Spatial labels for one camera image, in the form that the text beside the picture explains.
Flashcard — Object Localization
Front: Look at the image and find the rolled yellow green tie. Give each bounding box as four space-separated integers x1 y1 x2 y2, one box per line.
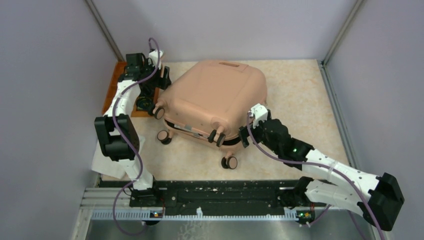
135 96 154 112

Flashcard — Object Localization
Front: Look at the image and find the white cloth under left arm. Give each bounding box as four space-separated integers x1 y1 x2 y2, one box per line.
91 141 153 185

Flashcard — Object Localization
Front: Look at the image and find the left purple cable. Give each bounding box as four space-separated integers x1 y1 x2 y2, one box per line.
111 37 162 237

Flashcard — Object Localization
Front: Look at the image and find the pink suitcase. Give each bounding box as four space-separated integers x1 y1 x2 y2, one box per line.
151 60 268 170

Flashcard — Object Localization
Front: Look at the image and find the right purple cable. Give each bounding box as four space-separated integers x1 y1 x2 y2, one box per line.
246 110 387 240

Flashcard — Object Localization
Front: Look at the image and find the purple cable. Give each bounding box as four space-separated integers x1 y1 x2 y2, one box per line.
246 110 387 240
111 37 162 237

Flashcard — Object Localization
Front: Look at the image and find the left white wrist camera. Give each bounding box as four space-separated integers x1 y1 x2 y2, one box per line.
148 49 165 71

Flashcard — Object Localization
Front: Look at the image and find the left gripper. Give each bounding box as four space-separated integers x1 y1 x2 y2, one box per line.
141 58 172 91

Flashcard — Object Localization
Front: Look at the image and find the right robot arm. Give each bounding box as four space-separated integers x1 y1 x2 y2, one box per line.
238 119 405 232

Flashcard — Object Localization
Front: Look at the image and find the aluminium rail frame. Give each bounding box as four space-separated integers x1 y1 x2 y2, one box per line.
72 180 388 240

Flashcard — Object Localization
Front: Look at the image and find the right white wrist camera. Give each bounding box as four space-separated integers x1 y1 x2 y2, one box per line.
249 103 269 129

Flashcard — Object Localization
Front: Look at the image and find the wooden compartment tray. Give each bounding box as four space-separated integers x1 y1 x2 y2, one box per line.
101 61 151 118

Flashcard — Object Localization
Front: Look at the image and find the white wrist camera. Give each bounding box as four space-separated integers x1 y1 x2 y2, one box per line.
249 103 269 129
148 49 165 71

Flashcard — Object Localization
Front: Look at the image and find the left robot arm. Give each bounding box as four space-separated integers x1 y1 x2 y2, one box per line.
94 49 171 207

